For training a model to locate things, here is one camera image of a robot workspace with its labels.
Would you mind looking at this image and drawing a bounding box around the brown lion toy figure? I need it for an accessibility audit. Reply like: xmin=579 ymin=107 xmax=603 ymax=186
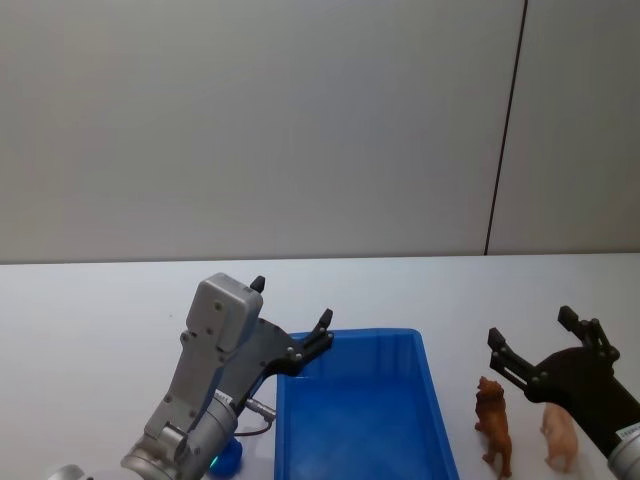
xmin=473 ymin=375 xmax=515 ymax=480

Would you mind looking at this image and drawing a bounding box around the small blue toy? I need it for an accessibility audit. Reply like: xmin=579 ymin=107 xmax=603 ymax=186
xmin=209 ymin=436 xmax=245 ymax=477

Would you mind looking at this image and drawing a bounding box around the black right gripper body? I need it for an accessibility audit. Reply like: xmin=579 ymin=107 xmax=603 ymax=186
xmin=522 ymin=344 xmax=640 ymax=457

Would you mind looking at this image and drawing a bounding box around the thin cable with silver plug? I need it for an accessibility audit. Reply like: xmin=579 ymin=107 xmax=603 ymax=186
xmin=232 ymin=396 xmax=279 ymax=439

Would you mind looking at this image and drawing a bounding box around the blue plastic bin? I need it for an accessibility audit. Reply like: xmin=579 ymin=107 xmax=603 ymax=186
xmin=273 ymin=327 xmax=462 ymax=480

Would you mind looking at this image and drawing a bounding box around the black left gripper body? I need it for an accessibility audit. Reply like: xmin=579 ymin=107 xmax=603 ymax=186
xmin=215 ymin=317 xmax=307 ymax=407

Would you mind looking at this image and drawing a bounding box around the tan pig toy figure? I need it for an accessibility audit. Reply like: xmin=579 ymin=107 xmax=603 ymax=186
xmin=540 ymin=401 xmax=582 ymax=474

